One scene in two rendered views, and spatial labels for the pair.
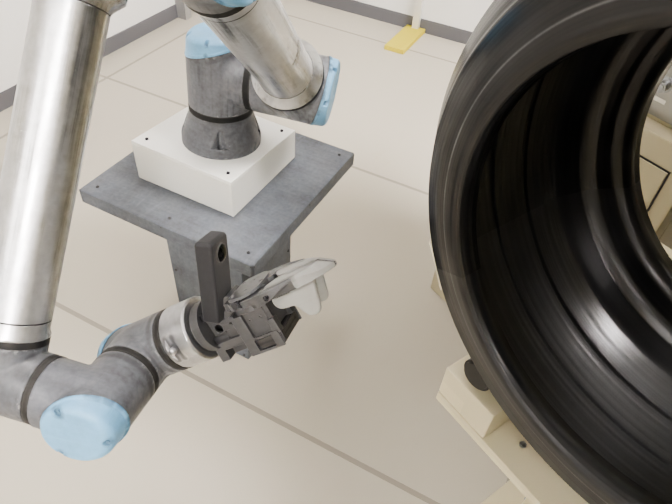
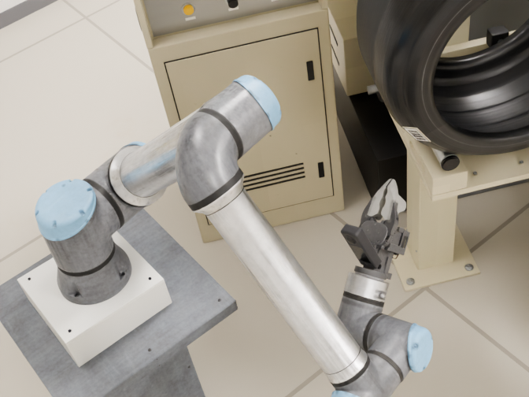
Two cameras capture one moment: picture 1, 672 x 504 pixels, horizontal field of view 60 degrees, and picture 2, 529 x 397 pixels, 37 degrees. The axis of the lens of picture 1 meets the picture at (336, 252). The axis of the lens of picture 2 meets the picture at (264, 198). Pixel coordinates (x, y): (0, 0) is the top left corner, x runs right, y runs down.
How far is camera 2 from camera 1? 1.35 m
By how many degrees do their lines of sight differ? 38
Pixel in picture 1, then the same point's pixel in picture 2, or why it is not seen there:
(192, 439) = not seen: outside the picture
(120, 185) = (82, 384)
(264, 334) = (401, 239)
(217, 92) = (103, 237)
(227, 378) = not seen: outside the picture
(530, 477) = (492, 177)
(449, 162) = (421, 88)
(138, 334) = (360, 313)
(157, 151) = (93, 324)
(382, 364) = (263, 306)
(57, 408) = (414, 345)
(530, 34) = (445, 24)
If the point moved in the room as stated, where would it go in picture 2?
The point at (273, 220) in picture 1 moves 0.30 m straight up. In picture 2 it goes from (190, 276) to (166, 199)
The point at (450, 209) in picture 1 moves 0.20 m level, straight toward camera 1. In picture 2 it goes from (430, 104) to (516, 140)
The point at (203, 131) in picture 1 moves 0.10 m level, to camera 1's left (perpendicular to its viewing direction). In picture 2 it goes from (106, 275) to (83, 306)
